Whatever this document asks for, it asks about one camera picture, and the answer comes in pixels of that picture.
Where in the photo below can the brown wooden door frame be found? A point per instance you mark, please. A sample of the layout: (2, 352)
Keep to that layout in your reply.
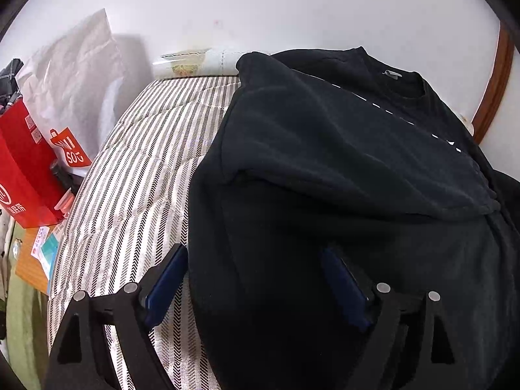
(497, 85)

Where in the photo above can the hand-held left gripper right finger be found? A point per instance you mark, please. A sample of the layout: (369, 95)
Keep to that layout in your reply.
(345, 288)

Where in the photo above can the dark plaid cloth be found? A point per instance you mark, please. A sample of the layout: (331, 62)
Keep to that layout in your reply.
(10, 81)

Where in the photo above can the black sweatshirt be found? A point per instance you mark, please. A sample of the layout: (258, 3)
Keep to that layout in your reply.
(304, 150)

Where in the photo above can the striped bed mattress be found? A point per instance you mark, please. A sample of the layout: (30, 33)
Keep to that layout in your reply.
(134, 195)

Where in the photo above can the red paper bag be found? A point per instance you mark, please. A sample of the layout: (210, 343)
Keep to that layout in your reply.
(24, 170)

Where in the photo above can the blue and white packet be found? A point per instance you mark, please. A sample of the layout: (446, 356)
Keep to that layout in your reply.
(46, 248)

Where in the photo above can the white plastic bag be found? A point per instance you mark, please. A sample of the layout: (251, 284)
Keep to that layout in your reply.
(77, 69)

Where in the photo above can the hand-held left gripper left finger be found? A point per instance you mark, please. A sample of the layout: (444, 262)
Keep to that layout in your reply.
(164, 288)

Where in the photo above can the rolled white printed quilt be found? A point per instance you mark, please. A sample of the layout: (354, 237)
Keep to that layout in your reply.
(191, 63)

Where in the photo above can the green cloth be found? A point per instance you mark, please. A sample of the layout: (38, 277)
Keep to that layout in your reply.
(24, 325)

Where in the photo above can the wooden stool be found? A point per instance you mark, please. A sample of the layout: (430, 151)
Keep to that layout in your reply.
(30, 270)

